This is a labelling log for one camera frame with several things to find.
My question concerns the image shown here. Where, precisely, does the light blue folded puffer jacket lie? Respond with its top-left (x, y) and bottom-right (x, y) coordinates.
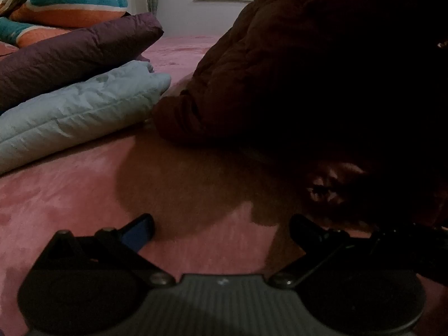
top-left (1, 61), bottom-right (172, 174)

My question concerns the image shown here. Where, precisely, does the maroon puffer jacket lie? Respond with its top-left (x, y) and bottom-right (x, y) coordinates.
top-left (146, 0), bottom-right (448, 284)

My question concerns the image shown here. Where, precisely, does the pink heart-print bed blanket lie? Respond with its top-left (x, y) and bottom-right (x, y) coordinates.
top-left (1, 57), bottom-right (447, 335)

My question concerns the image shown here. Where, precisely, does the dark purple folded puffer jacket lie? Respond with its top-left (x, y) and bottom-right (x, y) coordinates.
top-left (1, 12), bottom-right (164, 113)

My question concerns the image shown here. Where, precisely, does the teal and orange pillow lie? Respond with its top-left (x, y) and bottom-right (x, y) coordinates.
top-left (1, 0), bottom-right (128, 48)

